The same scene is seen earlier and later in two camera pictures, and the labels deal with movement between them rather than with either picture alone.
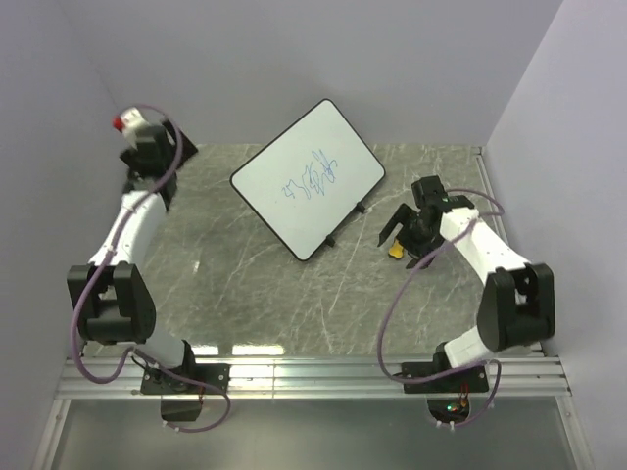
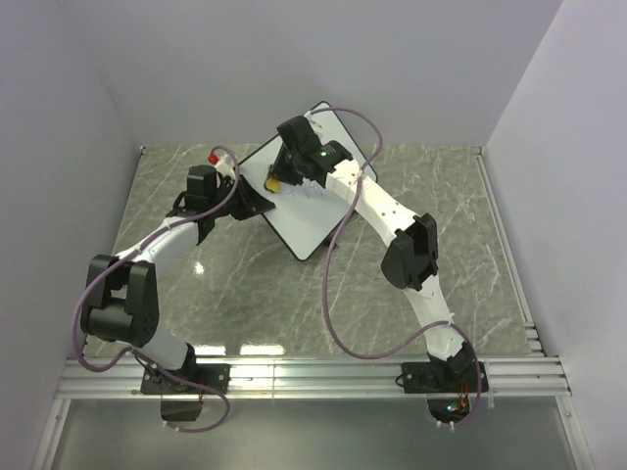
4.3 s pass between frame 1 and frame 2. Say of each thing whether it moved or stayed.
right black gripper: moved
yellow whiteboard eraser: moved
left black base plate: stayed
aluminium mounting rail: stayed
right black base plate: stayed
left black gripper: moved
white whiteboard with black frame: stayed
